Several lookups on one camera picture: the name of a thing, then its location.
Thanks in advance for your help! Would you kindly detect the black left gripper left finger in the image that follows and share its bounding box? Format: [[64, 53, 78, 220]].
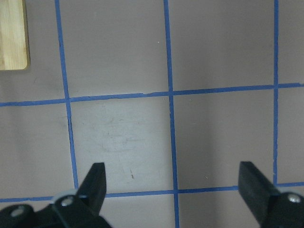
[[52, 162, 106, 228]]

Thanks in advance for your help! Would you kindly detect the wooden mug tree stand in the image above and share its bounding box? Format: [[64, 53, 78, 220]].
[[0, 0, 30, 71]]

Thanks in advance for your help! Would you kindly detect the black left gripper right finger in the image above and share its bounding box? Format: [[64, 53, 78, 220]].
[[238, 161, 304, 228]]

